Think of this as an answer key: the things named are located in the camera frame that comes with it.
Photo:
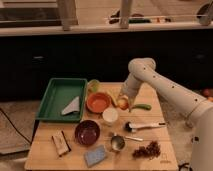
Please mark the yellow banana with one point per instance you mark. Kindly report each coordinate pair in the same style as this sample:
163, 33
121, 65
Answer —
113, 98

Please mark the grey folded cloth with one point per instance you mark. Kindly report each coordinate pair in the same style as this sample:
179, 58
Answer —
73, 106

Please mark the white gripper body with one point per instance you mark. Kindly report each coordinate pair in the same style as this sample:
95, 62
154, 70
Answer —
130, 87

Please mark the metal measuring cup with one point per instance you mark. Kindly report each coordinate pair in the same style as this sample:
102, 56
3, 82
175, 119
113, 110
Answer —
118, 142

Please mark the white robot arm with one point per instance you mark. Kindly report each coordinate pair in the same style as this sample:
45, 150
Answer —
197, 109

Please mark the orange bowl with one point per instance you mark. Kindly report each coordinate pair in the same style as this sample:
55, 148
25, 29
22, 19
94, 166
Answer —
98, 102

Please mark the red yellow apple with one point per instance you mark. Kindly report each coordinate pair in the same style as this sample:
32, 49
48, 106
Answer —
123, 103

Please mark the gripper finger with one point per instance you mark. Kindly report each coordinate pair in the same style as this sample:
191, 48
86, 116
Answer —
131, 103
117, 100

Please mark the blue sponge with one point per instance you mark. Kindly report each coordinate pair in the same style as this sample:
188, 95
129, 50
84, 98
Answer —
95, 156

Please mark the dark purple bowl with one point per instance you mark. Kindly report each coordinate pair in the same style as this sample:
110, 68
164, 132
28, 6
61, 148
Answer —
87, 132

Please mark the white paper cup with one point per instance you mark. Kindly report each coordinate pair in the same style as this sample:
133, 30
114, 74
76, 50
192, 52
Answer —
110, 116

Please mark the green cup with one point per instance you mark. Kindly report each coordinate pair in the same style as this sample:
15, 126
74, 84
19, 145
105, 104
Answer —
93, 86

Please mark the green pepper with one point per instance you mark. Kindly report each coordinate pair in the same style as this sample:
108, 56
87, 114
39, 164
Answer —
141, 106

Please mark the green plastic tray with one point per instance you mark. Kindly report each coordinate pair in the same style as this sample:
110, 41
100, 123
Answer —
59, 93

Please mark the wooden block eraser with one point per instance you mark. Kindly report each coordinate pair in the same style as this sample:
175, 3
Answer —
60, 143

